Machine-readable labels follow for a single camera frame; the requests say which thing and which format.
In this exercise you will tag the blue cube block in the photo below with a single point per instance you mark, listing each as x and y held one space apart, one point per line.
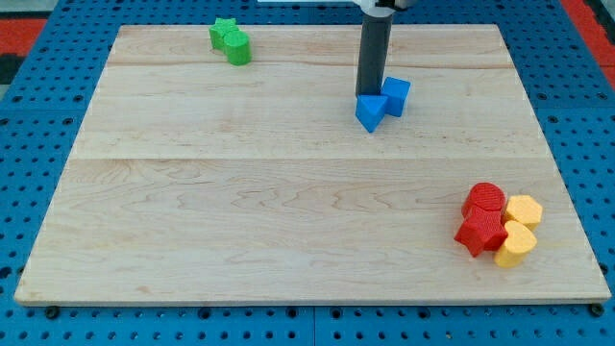
396 92

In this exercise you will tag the green star block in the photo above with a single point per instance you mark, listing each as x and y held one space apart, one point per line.
219 29

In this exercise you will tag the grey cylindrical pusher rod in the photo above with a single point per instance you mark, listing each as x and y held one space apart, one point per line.
373 47

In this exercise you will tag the yellow heart block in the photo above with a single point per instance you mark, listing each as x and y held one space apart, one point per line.
519 243

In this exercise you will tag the green cylinder block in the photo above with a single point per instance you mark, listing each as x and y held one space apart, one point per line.
237 48

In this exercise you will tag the red cylinder block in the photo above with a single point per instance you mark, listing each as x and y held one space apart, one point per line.
485 196

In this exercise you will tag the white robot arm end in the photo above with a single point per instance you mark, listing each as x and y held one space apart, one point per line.
383 8

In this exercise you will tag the yellow hexagon block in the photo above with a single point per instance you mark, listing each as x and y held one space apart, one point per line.
523 209

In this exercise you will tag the light wooden board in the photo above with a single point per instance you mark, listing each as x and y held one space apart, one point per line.
193 182

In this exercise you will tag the red star block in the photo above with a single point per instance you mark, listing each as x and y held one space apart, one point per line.
481 230

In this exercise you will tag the blue triangle block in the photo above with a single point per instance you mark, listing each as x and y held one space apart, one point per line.
370 111

